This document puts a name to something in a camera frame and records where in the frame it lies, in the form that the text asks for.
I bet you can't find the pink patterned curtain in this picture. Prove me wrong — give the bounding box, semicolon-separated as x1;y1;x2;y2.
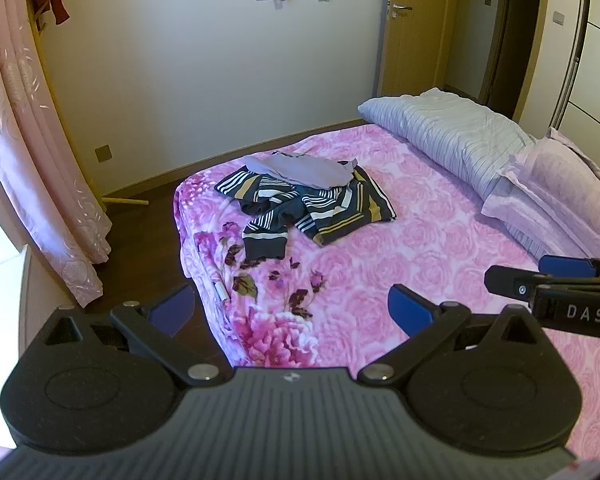
0;0;113;308

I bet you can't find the grey striped duvet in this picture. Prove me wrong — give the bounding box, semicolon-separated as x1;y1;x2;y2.
357;87;551;261

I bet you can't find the wooden door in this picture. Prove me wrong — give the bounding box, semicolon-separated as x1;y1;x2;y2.
377;0;456;99

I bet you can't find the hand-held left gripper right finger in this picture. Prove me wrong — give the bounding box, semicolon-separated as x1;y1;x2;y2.
357;284;544;389

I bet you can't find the pink floral blanket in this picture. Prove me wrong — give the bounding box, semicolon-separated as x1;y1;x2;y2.
174;122;600;461

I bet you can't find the dark striped sweater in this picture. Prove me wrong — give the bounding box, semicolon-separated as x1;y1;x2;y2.
215;165;397;262

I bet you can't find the light pink folded blanket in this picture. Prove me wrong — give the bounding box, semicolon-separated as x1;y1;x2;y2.
480;127;600;261

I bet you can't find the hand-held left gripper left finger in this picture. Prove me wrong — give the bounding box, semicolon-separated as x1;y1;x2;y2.
45;282;222;389

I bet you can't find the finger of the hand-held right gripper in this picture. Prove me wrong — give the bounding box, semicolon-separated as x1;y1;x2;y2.
538;254;600;281
484;264;600;306

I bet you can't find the lilac grey shirt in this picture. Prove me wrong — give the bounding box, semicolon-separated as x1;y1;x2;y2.
243;151;359;191

